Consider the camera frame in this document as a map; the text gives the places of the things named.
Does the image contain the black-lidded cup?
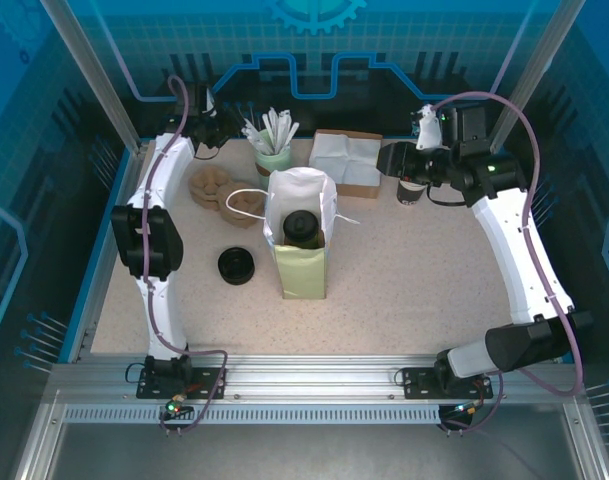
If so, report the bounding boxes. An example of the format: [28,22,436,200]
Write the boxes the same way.
[282,210,319,240]

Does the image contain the dark green coffee cup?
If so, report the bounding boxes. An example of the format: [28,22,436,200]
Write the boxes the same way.
[283,232,321,250]

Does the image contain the green patterned paper bag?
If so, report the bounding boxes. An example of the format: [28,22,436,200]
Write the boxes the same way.
[225,167,361,301]

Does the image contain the black paper cup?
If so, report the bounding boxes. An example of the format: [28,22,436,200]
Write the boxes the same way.
[396,177,428,207]

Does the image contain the light green straw holder cup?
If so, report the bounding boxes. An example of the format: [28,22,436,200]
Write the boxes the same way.
[253,130,293,194]

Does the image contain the brown cardboard box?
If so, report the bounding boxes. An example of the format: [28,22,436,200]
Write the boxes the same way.
[308,129,384,200]

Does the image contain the white paper napkins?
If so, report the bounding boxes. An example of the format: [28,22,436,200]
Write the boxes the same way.
[309,132,383,186]

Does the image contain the black plastic lid stack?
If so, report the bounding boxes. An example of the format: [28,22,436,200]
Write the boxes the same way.
[217,246,257,286]

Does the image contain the small led circuit board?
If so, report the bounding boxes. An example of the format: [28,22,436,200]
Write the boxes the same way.
[164,398,194,420]
[451,401,485,419]

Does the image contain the black camera cable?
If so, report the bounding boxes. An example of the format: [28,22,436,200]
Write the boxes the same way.
[424,182,473,208]

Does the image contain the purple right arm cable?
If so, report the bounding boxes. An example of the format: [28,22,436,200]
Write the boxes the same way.
[430,91,584,436]

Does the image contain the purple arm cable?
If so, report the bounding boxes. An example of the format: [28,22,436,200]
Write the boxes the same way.
[142,76,230,436]
[430,91,584,436]

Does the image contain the aluminium frame post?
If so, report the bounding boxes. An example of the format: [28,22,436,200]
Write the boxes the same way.
[39,0,153,156]
[491,0,588,151]

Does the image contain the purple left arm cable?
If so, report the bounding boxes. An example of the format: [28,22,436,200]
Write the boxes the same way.
[142,76,230,436]

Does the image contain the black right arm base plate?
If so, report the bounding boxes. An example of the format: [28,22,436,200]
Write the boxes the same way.
[401,367,494,400]

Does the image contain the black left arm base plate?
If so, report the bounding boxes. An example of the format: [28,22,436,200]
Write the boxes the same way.
[136,355,229,401]

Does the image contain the aluminium frame rail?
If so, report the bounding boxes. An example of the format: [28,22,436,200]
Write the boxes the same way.
[51,353,585,407]

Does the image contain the grey slotted cable duct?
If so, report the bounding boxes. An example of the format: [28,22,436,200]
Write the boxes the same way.
[62,405,443,422]

